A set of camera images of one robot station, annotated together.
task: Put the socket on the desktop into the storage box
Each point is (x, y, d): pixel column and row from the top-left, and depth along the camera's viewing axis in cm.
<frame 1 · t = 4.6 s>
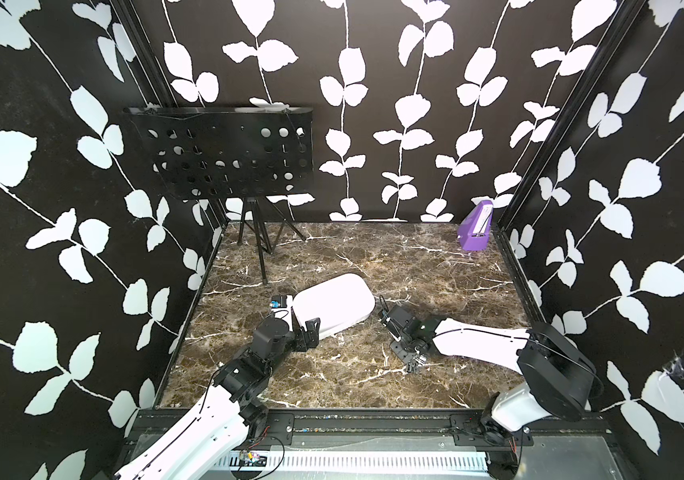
left hand: (309, 316, 80), fingers open
right hand: (399, 338, 88), fingers open
white plastic storage tray: (337, 298, 94), point 6 cm above the table
purple stapler box: (474, 227, 109), point 10 cm above the table

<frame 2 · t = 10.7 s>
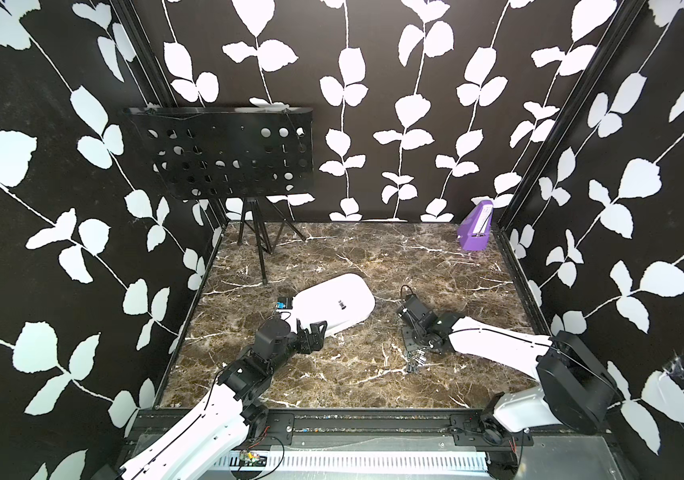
left hand: (316, 319, 80), fingers open
right hand: (408, 331, 88), fingers open
the named things where they were.

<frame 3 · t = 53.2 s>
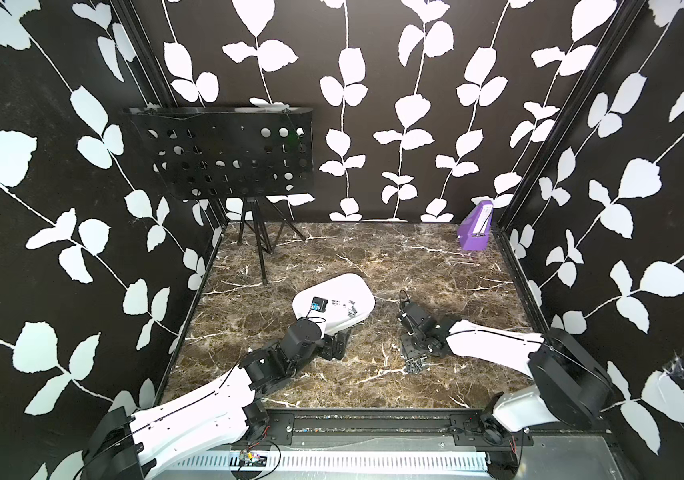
left hand: (338, 322, 78), fingers open
right hand: (408, 336, 89), fingers closed
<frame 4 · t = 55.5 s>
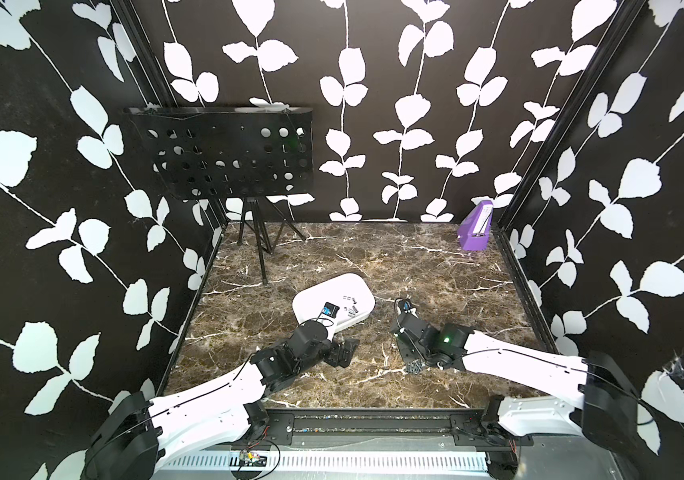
left hand: (349, 332, 79), fingers open
right hand: (401, 336, 82), fingers open
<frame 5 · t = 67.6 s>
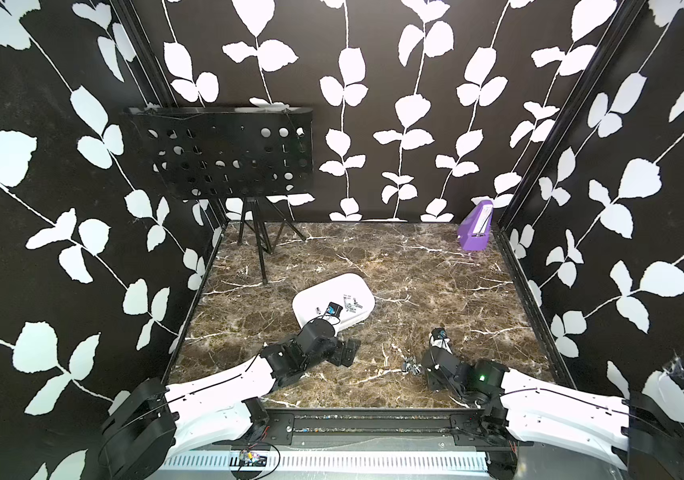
left hand: (350, 334, 81), fingers open
right hand: (424, 364, 83), fingers open
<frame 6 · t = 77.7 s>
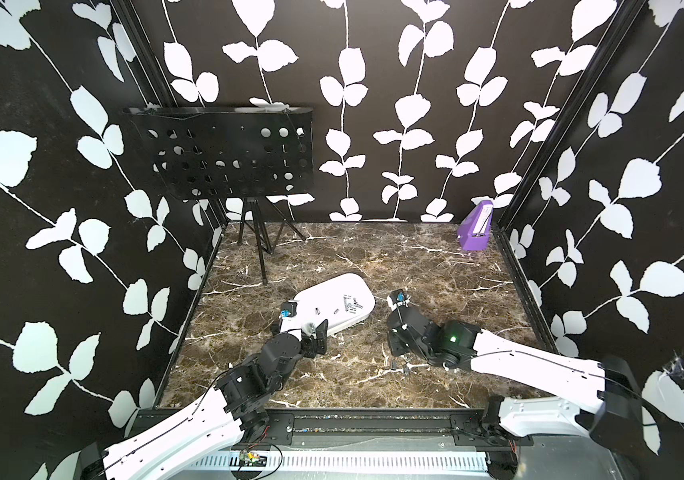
left hand: (314, 317, 77), fingers open
right hand: (386, 327, 77), fingers closed
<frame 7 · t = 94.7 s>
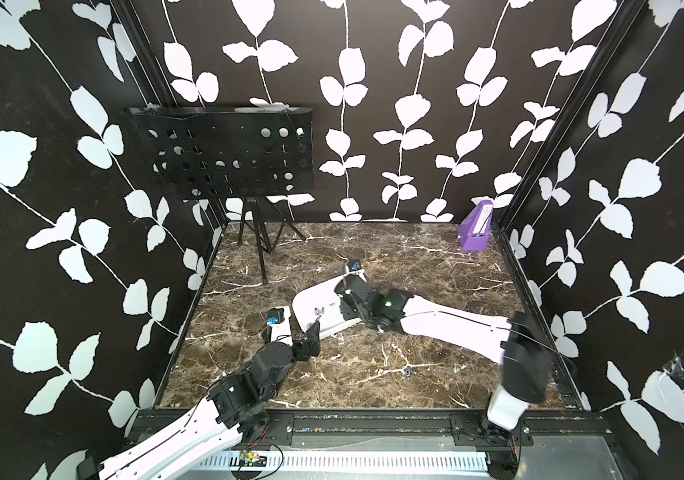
left hand: (307, 320, 77), fingers open
right hand: (345, 295, 82), fingers open
